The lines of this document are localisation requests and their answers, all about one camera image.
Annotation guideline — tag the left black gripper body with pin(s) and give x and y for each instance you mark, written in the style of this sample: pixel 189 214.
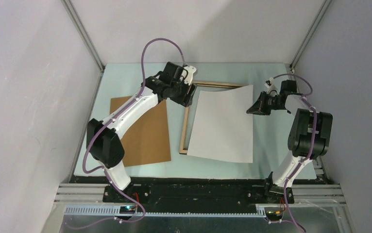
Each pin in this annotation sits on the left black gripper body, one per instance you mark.
pixel 179 92

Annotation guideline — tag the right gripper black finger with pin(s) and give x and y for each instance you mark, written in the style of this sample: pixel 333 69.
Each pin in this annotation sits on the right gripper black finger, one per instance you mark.
pixel 260 101
pixel 259 111

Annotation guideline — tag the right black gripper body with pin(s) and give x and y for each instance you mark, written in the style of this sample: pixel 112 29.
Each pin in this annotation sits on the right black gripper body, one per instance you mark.
pixel 274 102

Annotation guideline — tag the wooden picture frame with glass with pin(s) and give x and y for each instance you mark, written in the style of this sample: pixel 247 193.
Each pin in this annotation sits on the wooden picture frame with glass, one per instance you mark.
pixel 182 149

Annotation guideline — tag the landscape photo print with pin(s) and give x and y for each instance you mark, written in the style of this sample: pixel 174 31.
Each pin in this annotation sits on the landscape photo print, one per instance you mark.
pixel 222 130

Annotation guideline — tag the brown cardboard backing board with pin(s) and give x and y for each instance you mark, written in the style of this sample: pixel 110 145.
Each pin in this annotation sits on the brown cardboard backing board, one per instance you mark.
pixel 147 140

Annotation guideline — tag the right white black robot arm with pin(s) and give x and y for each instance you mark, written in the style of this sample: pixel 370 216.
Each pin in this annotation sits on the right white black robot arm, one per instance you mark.
pixel 309 136

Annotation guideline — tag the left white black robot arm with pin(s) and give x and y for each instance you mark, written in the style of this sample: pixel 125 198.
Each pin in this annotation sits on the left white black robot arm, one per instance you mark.
pixel 103 137

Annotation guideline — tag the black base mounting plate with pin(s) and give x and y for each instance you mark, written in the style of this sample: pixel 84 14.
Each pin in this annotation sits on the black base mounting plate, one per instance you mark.
pixel 197 198

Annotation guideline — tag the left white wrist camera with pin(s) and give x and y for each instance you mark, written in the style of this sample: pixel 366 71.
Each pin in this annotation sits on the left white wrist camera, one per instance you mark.
pixel 188 74

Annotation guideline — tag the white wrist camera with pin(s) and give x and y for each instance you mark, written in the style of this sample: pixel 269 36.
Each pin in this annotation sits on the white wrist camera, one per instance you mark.
pixel 188 74
pixel 269 84

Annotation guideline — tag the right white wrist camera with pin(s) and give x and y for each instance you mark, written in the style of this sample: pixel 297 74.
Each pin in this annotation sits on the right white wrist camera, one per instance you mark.
pixel 269 84

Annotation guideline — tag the right aluminium corner post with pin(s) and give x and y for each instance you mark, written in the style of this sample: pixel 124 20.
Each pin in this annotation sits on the right aluminium corner post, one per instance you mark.
pixel 310 32

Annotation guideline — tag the aluminium corner post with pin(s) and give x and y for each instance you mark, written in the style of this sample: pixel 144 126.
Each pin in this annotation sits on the aluminium corner post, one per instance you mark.
pixel 77 22
pixel 310 32

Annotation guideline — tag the left aluminium corner post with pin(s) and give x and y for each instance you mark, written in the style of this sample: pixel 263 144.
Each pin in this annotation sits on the left aluminium corner post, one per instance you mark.
pixel 77 22

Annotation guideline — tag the aluminium front rail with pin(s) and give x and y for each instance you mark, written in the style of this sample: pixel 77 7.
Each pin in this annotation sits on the aluminium front rail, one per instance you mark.
pixel 324 195

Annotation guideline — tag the grey slotted cable duct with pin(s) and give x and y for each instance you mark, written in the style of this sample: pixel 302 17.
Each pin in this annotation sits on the grey slotted cable duct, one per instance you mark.
pixel 93 210

